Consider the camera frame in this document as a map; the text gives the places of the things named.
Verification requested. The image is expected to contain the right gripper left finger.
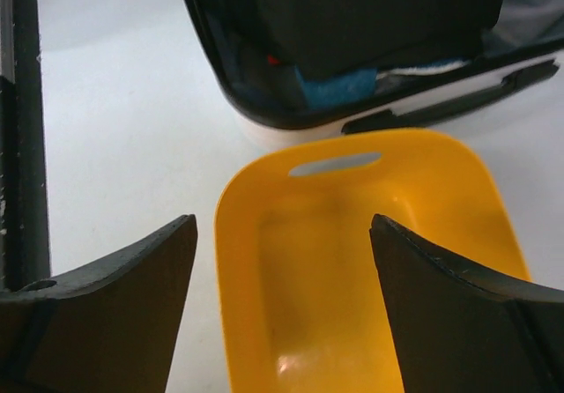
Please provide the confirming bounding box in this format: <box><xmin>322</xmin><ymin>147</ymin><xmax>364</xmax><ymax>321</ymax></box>
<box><xmin>1</xmin><ymin>215</ymin><xmax>197</xmax><ymax>392</ymax></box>

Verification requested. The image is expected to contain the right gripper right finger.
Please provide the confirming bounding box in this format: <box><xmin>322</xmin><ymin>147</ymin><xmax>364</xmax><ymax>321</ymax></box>
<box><xmin>369</xmin><ymin>214</ymin><xmax>563</xmax><ymax>392</ymax></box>

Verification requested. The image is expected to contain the space print kids suitcase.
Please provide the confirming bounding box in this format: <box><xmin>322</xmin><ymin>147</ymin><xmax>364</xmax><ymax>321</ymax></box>
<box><xmin>183</xmin><ymin>0</ymin><xmax>563</xmax><ymax>148</ymax></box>

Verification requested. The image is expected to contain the yellow plastic basket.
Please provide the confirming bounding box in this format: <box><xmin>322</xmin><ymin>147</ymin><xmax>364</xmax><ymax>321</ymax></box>
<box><xmin>215</xmin><ymin>129</ymin><xmax>530</xmax><ymax>392</ymax></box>

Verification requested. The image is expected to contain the blue cloth item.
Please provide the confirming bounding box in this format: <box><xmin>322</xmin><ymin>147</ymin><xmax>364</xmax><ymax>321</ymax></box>
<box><xmin>294</xmin><ymin>67</ymin><xmax>378</xmax><ymax>109</ymax></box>

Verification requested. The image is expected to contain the red item in suitcase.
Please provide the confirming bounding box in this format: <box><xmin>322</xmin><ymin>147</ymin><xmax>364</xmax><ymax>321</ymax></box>
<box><xmin>267</xmin><ymin>55</ymin><xmax>282</xmax><ymax>65</ymax></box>

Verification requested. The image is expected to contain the black folded garment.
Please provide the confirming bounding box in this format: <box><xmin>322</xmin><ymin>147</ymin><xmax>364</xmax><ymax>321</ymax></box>
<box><xmin>256</xmin><ymin>0</ymin><xmax>503</xmax><ymax>79</ymax></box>

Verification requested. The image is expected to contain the aluminium frame rail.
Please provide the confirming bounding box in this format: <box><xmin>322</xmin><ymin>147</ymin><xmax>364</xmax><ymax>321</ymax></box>
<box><xmin>1</xmin><ymin>0</ymin><xmax>51</xmax><ymax>291</ymax></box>

